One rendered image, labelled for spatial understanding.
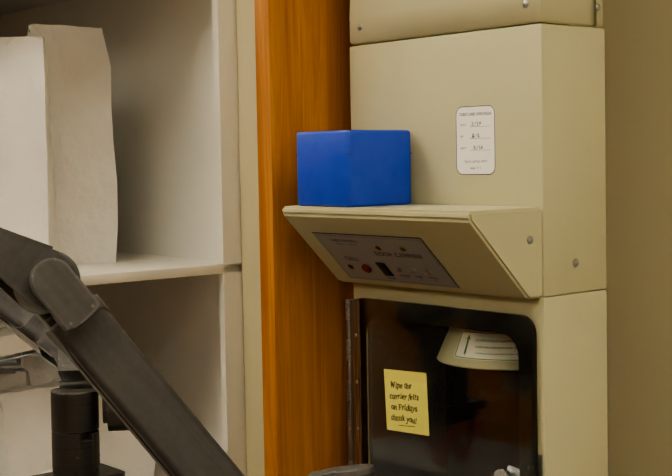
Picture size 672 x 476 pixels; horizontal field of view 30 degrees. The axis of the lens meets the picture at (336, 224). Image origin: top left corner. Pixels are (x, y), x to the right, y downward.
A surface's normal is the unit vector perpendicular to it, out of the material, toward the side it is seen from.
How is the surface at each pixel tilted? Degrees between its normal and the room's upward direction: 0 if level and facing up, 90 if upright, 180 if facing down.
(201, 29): 90
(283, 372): 90
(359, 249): 135
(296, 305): 90
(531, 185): 90
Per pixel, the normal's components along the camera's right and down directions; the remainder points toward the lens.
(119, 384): 0.29, -0.08
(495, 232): 0.65, 0.03
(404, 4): -0.76, 0.05
